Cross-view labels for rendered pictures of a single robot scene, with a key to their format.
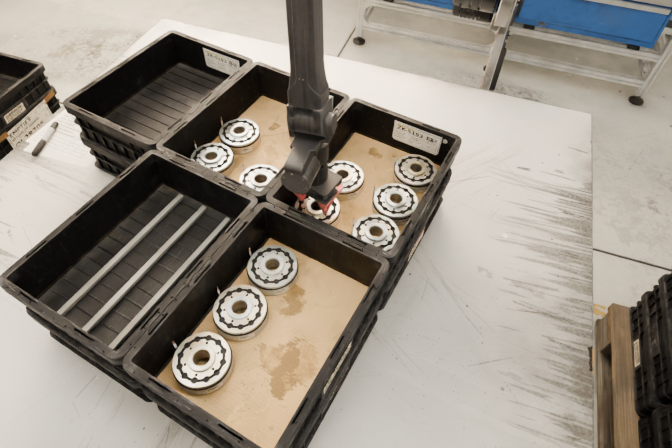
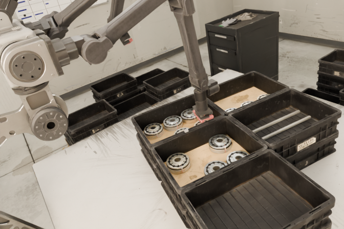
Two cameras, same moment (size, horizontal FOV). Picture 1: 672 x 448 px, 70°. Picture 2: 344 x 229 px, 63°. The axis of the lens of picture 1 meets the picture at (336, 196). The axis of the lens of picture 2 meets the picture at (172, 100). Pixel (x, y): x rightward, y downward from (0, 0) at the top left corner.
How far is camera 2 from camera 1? 179 cm
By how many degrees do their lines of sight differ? 92
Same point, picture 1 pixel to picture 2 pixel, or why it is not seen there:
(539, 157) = (83, 154)
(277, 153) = (201, 160)
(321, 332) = (227, 102)
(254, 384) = (253, 97)
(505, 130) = (74, 171)
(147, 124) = (274, 209)
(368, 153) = not seen: hidden behind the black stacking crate
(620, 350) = not seen: hidden behind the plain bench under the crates
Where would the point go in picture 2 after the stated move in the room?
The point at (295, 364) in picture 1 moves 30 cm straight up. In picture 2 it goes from (238, 98) to (235, 50)
